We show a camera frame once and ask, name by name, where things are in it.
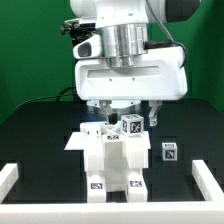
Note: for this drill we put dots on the white U-shaped fence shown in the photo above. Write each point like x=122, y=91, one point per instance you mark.
x=208, y=211

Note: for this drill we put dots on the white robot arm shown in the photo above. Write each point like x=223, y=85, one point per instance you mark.
x=119, y=62

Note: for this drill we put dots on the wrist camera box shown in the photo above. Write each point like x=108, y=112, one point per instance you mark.
x=90, y=48

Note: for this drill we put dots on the white chair seat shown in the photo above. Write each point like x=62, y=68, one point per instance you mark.
x=117, y=182

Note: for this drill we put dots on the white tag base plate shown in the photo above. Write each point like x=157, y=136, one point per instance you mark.
x=76, y=141

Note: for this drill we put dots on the rear camera on stand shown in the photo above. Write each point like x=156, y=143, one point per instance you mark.
x=78, y=31

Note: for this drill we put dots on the white tag cube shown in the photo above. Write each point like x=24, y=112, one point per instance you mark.
x=169, y=151
x=132, y=124

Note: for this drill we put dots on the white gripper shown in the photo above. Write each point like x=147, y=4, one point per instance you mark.
x=157, y=75

